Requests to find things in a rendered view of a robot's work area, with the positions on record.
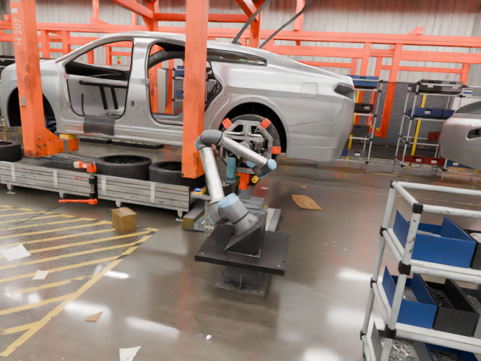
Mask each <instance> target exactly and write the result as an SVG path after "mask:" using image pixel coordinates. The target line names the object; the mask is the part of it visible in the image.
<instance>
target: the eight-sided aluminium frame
mask: <svg viewBox="0 0 481 361"><path fill-rule="evenodd" d="M254 123H255V124H254ZM260 124H261V123H260V122H257V121H247V120H236V121H235V122H234V123H233V124H232V125H231V126H230V127H229V128H228V129H227V130H226V131H224V132H231V131H232V130H233V129H234V128H236V127H237V126H238V125H254V126H257V127H258V129H259V130H262V131H263V132H264V134H265V136H266V138H267V139H268V151H267V159H268V160H269V159H271V154H272V153H271V148H272V146H273V138H272V136H270V134H269V133H268V132H267V130H266V129H264V128H263V127H262V126H260ZM224 132H223V134H224ZM222 155H223V147H222V146H221V147H220V156H221V157H222ZM236 171H238V172H240V173H251V174H254V172H253V170H252V169H250V168H239V167H235V172H236Z"/></svg>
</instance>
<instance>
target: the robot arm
mask: <svg viewBox="0 0 481 361"><path fill-rule="evenodd" d="M212 144H214V145H220V146H222V147H224V148H226V149H228V150H229V151H231V152H233V153H235V154H237V155H239V156H240V157H242V158H245V159H246V160H247V161H246V163H247V165H248V166H249V167H251V169H252V170H253V172H254V173H255V174H256V175H257V177H258V178H259V179H262V178H265V177H266V176H267V175H268V173H269V172H271V171H272V170H274V169H275V168H276V162H275V160H273V159H269V160H268V159H266V158H264V157H262V154H259V149H260V148H259V146H255V147H254V152H253V151H252V150H249V149H247V148H246V147H244V146H242V145H241V144H239V143H237V142H235V141H234V140H231V139H230V138H228V137H226V136H224V134H223V132H221V131H219V130H205V131H203V132H202V134H201V135H200V136H199V137H198V138H197V139H196V141H195V148H196V150H198V151H199V153H200V159H201V162H202V165H203V170H204V174H205V179H206V182H207V185H208V190H209V194H210V199H211V202H210V212H209V219H210V221H211V222H212V223H214V224H215V225H223V224H225V223H227V222H229V221H230V222H231V223H232V224H233V225H234V227H235V232H236V233H237V235H238V236H239V235H241V234H243V233H245V232H246V231H247V230H248V229H250V228H251V227H252V226H254V225H255V224H256V222H257V221H258V218H257V217H256V216H254V215H253V214H251V213H250V212H249V211H248V209H247V208H246V207H245V206H244V205H243V203H242V202H241V200H240V199H239V197H237V195H236V194H234V193H232V194H230V195H228V196H226V197H225V195H224V192H223V187H222V184H221V181H220V176H219V173H218V168H217V165H216V161H215V157H214V154H213V147H212Z"/></svg>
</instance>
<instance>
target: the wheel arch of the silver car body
mask: <svg viewBox="0 0 481 361"><path fill-rule="evenodd" d="M253 105H255V108H254V113H253V114H254V115H260V116H262V117H264V118H267V119H268V120H270V121H271V123H272V124H273V125H274V126H275V128H276V129H277V131H278V134H279V137H280V141H281V142H280V144H281V145H280V146H281V152H284V153H285V156H284V157H286V153H287V148H288V138H287V133H286V129H285V126H284V124H283V121H282V119H281V118H280V116H279V115H278V114H277V112H276V111H275V110H273V109H272V108H271V107H269V106H268V105H266V104H264V103H262V102H256V101H247V102H242V103H239V104H237V105H235V106H234V107H232V108H231V109H229V111H227V113H226V114H225V115H224V116H223V118H222V120H221V121H220V123H219V126H218V129H217V130H219V131H221V130H222V129H223V127H224V126H223V124H222V121H224V119H226V118H228V119H229V120H232V119H233V118H235V117H237V116H241V115H252V110H253ZM242 127H243V126H242V125H241V126H240V127H239V128H238V129H237V130H236V131H235V132H236V133H240V132H241V129H242Z"/></svg>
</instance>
